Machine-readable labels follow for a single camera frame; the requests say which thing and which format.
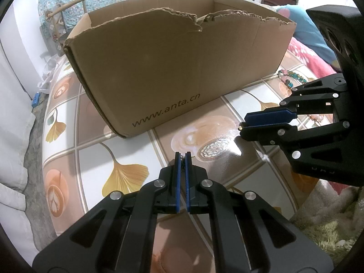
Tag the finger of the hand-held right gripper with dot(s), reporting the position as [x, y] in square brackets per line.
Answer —
[270, 117]
[264, 135]

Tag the small blue object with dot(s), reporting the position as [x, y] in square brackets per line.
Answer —
[35, 99]

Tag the teal plush pillow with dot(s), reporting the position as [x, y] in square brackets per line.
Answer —
[310, 34]

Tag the white fluffy blanket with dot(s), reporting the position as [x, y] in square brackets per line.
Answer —
[327, 202]

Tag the clear plastic bag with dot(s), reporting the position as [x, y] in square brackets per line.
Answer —
[48, 74]

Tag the brown cardboard box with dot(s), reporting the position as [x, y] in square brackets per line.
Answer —
[170, 62]

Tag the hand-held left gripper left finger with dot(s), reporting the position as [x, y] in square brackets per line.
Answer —
[177, 187]

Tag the green shaggy rug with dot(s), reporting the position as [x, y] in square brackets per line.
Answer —
[335, 233]

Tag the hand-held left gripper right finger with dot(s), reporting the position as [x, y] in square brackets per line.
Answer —
[189, 187]

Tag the white curtain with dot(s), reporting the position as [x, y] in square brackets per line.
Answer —
[11, 119]

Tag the pink floral blanket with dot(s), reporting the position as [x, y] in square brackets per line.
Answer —
[310, 59]

